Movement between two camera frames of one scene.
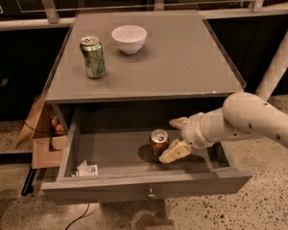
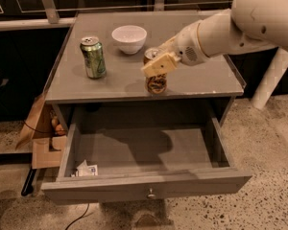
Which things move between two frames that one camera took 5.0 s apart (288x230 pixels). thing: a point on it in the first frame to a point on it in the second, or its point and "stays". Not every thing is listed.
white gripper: (192, 131) to (187, 46)
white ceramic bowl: (130, 38) stays
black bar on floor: (28, 186) stays
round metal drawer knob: (151, 195) stays
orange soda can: (158, 144) to (156, 83)
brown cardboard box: (46, 130) stays
